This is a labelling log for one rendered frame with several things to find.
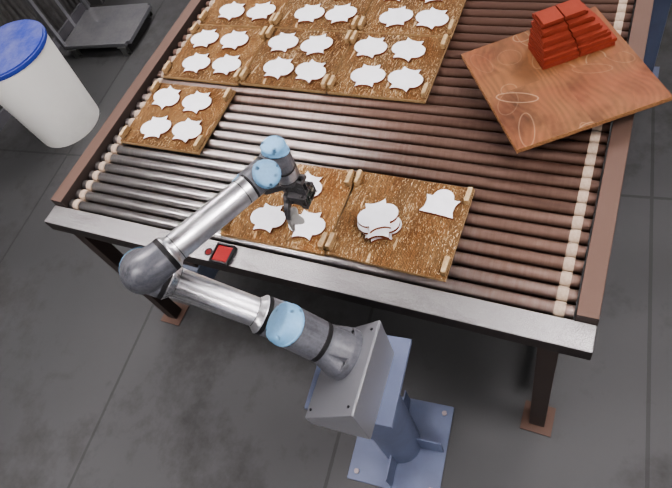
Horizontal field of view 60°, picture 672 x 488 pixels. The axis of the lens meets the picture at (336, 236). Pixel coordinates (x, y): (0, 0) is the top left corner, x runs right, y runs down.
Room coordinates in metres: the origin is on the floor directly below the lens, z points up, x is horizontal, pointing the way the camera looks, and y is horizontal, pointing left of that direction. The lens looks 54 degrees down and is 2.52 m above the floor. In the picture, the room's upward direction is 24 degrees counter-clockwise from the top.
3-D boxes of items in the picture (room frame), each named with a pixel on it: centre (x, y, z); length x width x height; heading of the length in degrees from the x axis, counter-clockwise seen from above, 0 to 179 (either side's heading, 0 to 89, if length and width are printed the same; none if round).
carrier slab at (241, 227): (1.35, 0.11, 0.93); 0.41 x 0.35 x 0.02; 49
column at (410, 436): (0.69, 0.11, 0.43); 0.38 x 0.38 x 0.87; 54
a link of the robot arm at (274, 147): (1.20, 0.06, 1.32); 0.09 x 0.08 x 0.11; 115
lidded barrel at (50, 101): (3.69, 1.41, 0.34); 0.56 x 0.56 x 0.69
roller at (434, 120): (1.70, -0.23, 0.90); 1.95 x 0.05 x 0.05; 49
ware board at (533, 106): (1.29, -0.91, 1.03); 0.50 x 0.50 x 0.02; 83
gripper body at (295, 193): (1.20, 0.05, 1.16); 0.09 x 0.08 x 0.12; 50
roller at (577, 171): (1.59, -0.13, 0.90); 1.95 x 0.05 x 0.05; 49
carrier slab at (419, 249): (1.08, -0.21, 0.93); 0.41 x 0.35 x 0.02; 48
